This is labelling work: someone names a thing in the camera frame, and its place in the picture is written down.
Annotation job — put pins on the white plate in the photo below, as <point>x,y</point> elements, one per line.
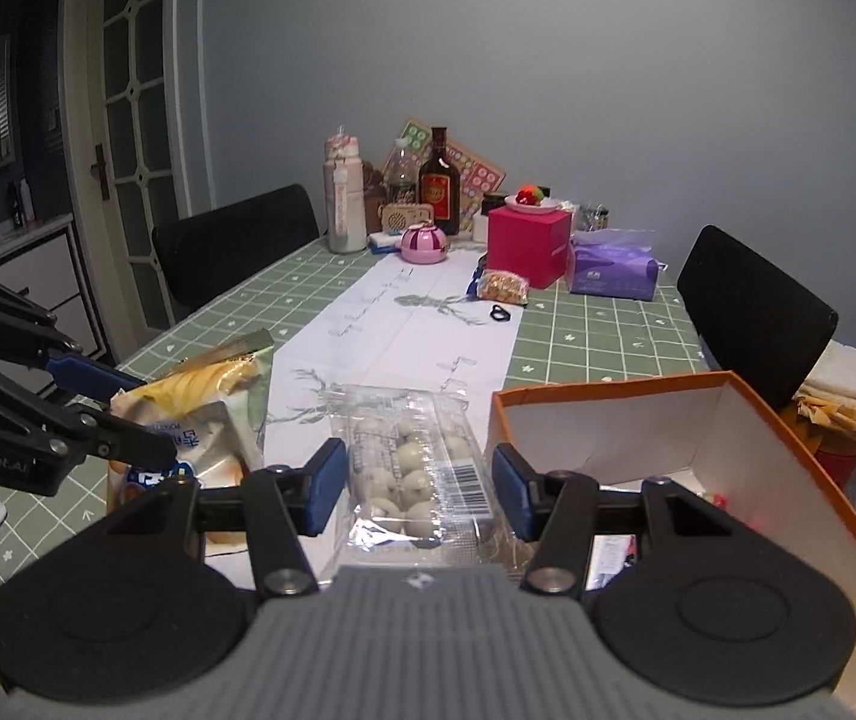
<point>531,204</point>

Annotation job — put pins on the dark bottle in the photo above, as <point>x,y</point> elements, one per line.
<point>15,206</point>

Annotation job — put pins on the brown liquor bottle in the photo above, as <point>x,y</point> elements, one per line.
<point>439,187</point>

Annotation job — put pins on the pink dotted card board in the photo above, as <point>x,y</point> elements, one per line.
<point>482,176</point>

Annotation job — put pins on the purple tissue pack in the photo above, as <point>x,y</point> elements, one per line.
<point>608,270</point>

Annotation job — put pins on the small white box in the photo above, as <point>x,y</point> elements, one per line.
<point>481,229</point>

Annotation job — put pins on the white glass-paned door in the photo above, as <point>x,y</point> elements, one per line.
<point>135,127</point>

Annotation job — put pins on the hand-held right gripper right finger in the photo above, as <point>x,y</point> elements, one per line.
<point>510,491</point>

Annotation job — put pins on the red toy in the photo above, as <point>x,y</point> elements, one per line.
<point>530,195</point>

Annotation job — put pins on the green dotted card board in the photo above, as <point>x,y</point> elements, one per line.
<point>417,133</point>

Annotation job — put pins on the folded cream towel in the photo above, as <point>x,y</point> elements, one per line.
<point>841,390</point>

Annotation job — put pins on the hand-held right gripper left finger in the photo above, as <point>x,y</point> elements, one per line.
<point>327,484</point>

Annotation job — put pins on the white water bottle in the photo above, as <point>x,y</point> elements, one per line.
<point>345,210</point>

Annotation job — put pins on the black jar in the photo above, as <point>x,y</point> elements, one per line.
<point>493,204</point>

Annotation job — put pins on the pink round lidded box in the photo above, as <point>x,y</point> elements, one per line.
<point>424,244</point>

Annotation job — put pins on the pink cube box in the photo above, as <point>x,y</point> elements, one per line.
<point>525,247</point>

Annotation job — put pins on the black chair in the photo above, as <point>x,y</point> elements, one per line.
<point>751,307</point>
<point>233,247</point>

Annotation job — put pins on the white cabinet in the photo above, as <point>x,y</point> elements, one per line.
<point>38,270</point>

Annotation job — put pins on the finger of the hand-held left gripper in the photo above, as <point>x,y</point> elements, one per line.
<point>135,442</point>
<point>98,375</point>

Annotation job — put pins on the clear plastic bottle green label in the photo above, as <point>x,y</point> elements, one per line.
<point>402,172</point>

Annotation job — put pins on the glass jar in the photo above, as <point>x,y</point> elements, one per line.
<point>593,219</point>

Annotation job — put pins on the small clear snack bag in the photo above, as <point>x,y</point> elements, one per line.
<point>501,286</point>

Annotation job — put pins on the red stool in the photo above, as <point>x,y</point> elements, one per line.
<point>837,465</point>

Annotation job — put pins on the orange cardboard box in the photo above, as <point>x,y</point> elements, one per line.
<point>623,427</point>

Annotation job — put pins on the dark brown jar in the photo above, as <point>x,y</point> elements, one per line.
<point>374,199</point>

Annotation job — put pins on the clear packet of white balls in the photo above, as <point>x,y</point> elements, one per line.
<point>405,457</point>

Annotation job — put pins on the wooden radio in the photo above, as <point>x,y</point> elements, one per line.
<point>402,219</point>

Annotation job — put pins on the blue and white box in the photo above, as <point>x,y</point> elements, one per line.
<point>385,242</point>

